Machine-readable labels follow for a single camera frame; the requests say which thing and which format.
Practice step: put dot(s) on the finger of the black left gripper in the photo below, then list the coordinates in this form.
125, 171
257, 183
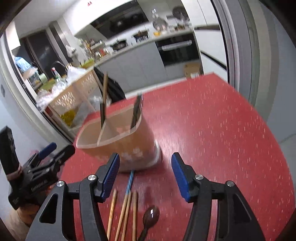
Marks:
59, 159
47, 150

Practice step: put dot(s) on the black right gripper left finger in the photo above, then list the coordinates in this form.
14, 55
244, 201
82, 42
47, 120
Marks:
55, 218

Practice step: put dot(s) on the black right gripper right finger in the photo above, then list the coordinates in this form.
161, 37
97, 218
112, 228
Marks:
235, 218

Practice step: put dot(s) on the blue patterned chopstick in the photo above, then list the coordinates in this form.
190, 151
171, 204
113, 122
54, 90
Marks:
129, 184

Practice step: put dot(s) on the brown spoon top bowl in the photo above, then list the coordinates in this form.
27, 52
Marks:
150, 218

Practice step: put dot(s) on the brown spoon black handle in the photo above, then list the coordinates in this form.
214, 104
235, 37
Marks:
136, 110

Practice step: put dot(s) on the horizontal wooden chopstick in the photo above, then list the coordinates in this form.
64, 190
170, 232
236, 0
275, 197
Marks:
104, 99

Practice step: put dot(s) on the beige perforated storage rack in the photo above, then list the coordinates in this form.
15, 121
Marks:
72, 99

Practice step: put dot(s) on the beige plastic utensil holder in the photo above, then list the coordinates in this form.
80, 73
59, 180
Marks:
136, 146

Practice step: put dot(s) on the black wok on stove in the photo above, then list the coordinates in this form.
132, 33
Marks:
118, 45

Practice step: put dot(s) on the black pot on stove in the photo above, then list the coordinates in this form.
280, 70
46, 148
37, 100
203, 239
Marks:
140, 36

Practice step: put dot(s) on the cardboard box on floor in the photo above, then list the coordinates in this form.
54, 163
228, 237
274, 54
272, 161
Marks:
192, 70

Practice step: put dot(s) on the black range hood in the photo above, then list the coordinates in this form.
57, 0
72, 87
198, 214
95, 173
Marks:
120, 19

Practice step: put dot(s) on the black built-in oven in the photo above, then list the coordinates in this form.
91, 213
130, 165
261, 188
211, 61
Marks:
178, 49

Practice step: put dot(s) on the white refrigerator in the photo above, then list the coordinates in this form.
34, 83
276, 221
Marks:
209, 37

